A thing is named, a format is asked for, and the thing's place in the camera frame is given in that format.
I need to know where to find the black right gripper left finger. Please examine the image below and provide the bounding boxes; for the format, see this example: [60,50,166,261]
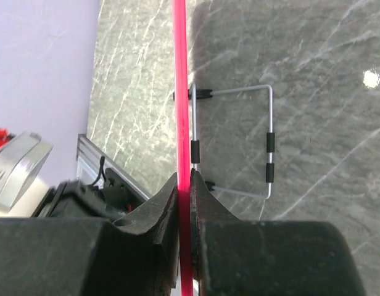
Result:
[0,176,179,295]

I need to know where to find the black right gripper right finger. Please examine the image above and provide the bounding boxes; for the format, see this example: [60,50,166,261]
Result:
[191,171,366,295]

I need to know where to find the red-framed whiteboard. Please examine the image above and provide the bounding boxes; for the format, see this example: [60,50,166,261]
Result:
[172,1,193,296]

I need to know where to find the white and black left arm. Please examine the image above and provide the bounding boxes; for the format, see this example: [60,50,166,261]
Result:
[31,179,144,222]

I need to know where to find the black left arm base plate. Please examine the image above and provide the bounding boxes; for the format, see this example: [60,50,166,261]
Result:
[101,168,142,213]

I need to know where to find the aluminium mounting rail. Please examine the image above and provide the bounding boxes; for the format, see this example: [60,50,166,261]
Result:
[76,134,152,200]

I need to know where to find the metal wire whiteboard stand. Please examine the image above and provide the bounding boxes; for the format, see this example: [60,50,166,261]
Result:
[188,83,276,201]

